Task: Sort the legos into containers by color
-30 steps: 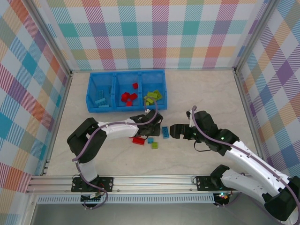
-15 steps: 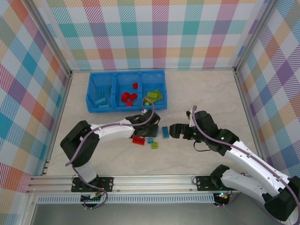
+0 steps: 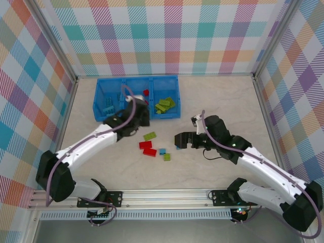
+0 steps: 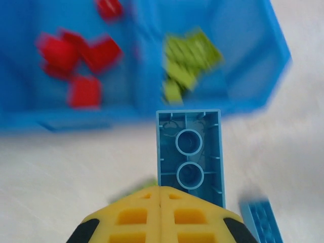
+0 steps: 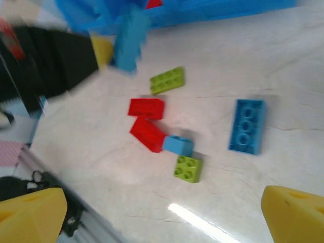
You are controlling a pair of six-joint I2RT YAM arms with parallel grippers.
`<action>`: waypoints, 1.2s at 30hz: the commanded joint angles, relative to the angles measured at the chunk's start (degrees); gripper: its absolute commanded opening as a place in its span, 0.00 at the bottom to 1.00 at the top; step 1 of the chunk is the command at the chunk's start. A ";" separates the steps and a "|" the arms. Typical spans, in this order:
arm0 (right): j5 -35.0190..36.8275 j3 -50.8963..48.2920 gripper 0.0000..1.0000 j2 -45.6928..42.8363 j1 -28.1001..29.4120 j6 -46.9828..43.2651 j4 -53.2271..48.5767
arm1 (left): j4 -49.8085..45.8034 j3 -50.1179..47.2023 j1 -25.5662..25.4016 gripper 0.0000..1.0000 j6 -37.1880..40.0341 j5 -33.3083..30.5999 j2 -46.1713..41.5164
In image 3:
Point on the red lego brick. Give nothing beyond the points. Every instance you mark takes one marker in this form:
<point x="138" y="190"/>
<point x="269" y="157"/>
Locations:
<point x="145" y="144"/>
<point x="146" y="102"/>
<point x="150" y="152"/>
<point x="146" y="92"/>

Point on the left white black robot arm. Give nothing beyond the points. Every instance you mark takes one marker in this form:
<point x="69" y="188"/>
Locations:
<point x="86" y="146"/>

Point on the black mounting plate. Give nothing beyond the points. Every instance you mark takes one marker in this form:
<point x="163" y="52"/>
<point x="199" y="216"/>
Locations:
<point x="115" y="198"/>
<point x="220" y="198"/>

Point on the small circuit board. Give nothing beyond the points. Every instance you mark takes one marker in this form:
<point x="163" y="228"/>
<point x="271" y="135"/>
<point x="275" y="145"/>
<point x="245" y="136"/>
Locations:
<point x="240" y="212"/>
<point x="97" y="213"/>

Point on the plaid backdrop panel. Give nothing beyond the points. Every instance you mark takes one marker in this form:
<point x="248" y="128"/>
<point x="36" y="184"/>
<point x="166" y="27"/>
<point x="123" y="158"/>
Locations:
<point x="303" y="101"/>
<point x="162" y="38"/>
<point x="20" y="101"/>

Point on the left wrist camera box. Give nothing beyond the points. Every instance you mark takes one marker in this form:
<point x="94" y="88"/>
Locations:
<point x="136" y="98"/>

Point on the aluminium frame rail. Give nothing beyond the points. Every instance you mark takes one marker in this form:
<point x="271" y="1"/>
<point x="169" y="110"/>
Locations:
<point x="270" y="126"/>
<point x="66" y="114"/>
<point x="202" y="75"/>

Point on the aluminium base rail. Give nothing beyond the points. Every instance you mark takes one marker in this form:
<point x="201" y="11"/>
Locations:
<point x="164" y="197"/>

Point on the aluminium frame post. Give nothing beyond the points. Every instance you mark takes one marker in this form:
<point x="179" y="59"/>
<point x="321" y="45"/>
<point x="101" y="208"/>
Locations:
<point x="274" y="38"/>
<point x="56" y="40"/>

